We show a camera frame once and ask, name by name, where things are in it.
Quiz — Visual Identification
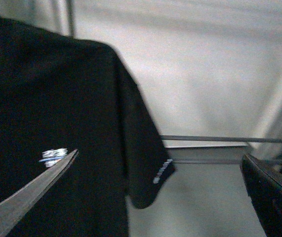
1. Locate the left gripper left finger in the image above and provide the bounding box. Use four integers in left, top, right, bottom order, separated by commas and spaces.
0, 149, 79, 237

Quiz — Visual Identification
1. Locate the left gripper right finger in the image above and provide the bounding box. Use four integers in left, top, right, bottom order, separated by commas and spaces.
240, 154, 282, 237

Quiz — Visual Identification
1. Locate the black printed t-shirt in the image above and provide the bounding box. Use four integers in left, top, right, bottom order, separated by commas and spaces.
0, 17, 175, 237

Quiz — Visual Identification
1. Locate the grey metal drying rack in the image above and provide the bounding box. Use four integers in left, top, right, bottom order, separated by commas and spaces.
161, 135, 282, 164

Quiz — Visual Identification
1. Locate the grey vertical wall pole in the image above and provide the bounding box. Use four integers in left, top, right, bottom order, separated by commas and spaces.
65, 0, 76, 38

